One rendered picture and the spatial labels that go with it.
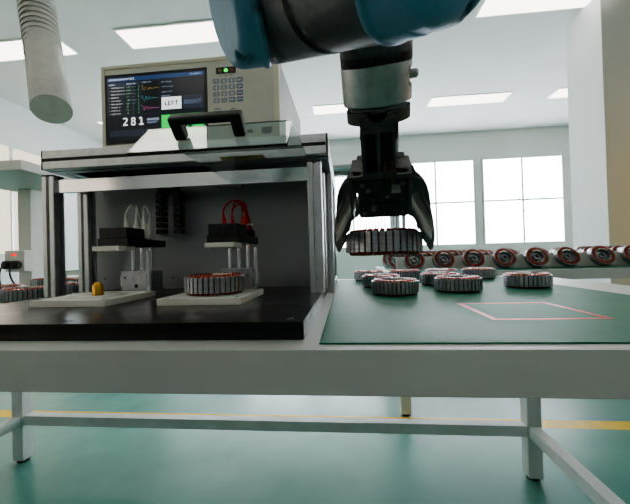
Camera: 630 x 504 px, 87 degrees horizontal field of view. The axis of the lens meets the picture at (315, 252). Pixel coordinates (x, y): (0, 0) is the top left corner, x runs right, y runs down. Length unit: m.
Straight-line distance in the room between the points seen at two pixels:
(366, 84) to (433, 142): 7.24
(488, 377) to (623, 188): 3.96
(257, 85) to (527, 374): 0.75
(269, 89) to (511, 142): 7.43
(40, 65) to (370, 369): 2.06
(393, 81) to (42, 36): 2.10
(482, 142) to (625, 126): 3.81
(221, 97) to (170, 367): 0.64
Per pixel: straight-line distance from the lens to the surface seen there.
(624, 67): 4.61
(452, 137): 7.73
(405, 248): 0.46
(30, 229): 1.87
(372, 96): 0.37
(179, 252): 0.98
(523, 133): 8.24
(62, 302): 0.74
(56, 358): 0.50
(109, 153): 0.93
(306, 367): 0.38
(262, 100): 0.85
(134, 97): 0.97
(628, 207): 4.30
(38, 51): 2.26
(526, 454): 1.63
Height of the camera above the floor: 0.85
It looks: 1 degrees up
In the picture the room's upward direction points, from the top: 2 degrees counter-clockwise
